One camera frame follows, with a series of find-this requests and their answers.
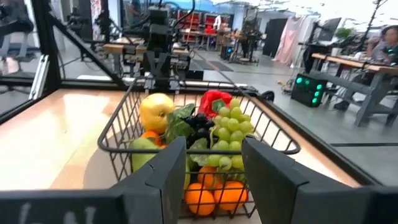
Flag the tall black cabinet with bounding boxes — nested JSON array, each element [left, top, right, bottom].
[[262, 17, 289, 58]]

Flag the red bell pepper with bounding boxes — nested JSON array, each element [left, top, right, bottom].
[[197, 90, 233, 119]]

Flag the green grape bunch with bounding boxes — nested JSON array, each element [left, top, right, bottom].
[[205, 98, 255, 172]]

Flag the green pear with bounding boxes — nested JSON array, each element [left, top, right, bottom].
[[129, 136, 163, 172]]

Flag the green potted office plant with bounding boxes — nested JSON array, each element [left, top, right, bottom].
[[334, 27, 356, 42]]

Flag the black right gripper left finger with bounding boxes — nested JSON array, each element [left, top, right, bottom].
[[110, 136, 188, 224]]

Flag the black frame post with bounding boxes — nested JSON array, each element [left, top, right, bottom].
[[30, 0, 62, 91]]

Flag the person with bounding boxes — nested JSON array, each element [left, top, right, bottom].
[[129, 0, 142, 25], [365, 24, 398, 65]]

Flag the silver metal bracket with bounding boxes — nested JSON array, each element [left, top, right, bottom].
[[29, 54, 51, 101]]

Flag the black wire basket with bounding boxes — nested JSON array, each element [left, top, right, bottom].
[[97, 77, 302, 220]]

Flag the black diagonal frame brace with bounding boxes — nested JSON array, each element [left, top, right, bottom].
[[49, 15, 127, 88]]

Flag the round grey mat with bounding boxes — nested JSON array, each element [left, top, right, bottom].
[[82, 133, 131, 191]]

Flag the dark grape bunch with leaves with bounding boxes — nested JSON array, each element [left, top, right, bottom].
[[164, 103, 218, 167]]

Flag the yellow pear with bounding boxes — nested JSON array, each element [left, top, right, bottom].
[[139, 92, 175, 134]]

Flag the red storage shelves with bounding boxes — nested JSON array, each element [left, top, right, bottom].
[[177, 9, 234, 44]]

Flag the pink hanging cloth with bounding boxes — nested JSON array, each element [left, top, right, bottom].
[[273, 15, 309, 66]]

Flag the black computer monitor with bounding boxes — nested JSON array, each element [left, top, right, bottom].
[[316, 17, 343, 43]]

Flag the black box green lights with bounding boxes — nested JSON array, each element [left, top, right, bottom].
[[290, 73, 328, 108]]

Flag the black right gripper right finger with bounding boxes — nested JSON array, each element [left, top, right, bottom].
[[241, 138, 373, 224]]

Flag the mandarin bunch with leaves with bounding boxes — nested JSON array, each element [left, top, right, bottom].
[[183, 166, 249, 217], [140, 129, 167, 149]]

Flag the wooden table grey legs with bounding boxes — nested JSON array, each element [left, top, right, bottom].
[[310, 52, 398, 127]]

